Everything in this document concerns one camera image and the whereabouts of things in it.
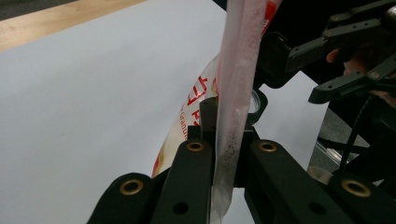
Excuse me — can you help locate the white paper sheet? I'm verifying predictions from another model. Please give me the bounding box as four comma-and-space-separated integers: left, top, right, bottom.
0, 0, 331, 224

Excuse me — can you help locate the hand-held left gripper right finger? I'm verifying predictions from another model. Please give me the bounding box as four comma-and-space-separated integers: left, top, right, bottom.
240, 89, 269, 143

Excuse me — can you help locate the sugar bag with red print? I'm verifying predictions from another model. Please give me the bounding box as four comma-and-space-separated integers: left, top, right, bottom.
151, 0, 284, 224

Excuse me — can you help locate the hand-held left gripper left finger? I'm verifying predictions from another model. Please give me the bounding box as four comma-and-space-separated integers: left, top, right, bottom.
187, 96, 219, 143

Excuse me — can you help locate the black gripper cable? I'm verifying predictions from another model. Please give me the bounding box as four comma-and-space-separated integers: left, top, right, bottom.
337, 94, 379, 175

